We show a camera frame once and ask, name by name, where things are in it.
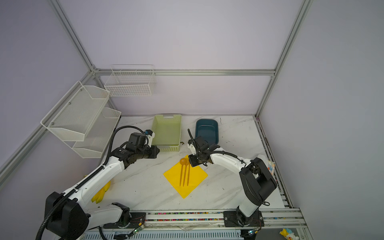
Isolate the orange plastic spoon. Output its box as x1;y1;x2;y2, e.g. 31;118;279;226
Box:
179;158;188;186

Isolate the yellow paper napkin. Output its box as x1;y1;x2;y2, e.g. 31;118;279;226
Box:
163;156;208;199

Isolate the light green plastic basket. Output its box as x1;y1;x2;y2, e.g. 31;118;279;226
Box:
152;115;182;152

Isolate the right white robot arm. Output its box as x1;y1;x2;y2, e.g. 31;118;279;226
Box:
188;136;277;227

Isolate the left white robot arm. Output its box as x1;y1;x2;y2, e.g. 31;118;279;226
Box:
36;130;160;240

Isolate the teal plastic tray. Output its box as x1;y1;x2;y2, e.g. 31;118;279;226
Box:
195;119;219;145

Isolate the yellow banana toy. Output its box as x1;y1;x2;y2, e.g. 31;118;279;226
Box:
91;181;111;204

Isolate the white two-tier mesh shelf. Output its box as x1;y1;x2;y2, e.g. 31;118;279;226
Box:
41;82;121;159

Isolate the colourful small carton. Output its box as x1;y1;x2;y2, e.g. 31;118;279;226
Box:
266;160;276;176

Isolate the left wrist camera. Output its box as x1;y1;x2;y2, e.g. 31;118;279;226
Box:
145;130;155;147

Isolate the white wire wall basket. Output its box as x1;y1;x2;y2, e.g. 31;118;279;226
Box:
104;65;157;97

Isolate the left black corrugated cable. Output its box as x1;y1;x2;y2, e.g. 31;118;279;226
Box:
35;125;145;240

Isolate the aluminium cage frame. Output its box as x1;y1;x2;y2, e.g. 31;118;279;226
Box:
1;1;313;189

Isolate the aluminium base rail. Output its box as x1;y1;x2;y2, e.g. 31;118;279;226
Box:
53;207;313;240

